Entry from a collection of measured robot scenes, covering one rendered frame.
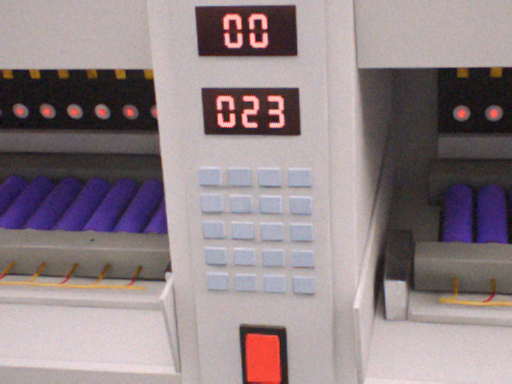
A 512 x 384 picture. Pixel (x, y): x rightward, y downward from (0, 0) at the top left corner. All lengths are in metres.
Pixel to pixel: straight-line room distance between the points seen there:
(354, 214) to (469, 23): 0.10
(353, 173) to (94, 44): 0.14
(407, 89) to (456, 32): 0.20
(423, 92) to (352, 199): 0.20
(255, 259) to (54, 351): 0.14
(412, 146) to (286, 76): 0.22
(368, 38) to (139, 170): 0.25
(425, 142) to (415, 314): 0.16
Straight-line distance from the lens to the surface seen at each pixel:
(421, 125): 0.58
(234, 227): 0.40
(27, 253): 0.54
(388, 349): 0.45
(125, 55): 0.42
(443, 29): 0.38
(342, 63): 0.38
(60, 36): 0.43
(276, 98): 0.38
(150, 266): 0.51
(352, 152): 0.39
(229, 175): 0.40
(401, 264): 0.46
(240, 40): 0.38
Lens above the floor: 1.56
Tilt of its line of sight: 18 degrees down
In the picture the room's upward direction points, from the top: 2 degrees counter-clockwise
